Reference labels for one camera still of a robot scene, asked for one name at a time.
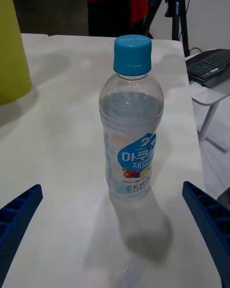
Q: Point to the person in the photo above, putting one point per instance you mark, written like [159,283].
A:
[100,7]

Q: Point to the yellow-green plastic bin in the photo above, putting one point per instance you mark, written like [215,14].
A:
[10,52]

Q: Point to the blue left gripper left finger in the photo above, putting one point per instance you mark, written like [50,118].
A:
[16,218]

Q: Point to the black tripod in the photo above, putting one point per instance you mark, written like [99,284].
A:
[177,9]

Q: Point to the black keyboard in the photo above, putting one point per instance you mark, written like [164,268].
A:
[208,64]

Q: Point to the clear bottle with turquoise cap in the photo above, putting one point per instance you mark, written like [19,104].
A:
[130,124]

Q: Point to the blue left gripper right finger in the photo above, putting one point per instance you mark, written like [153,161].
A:
[210,216]

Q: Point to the small white side table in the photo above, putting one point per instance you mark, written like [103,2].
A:
[210,98]

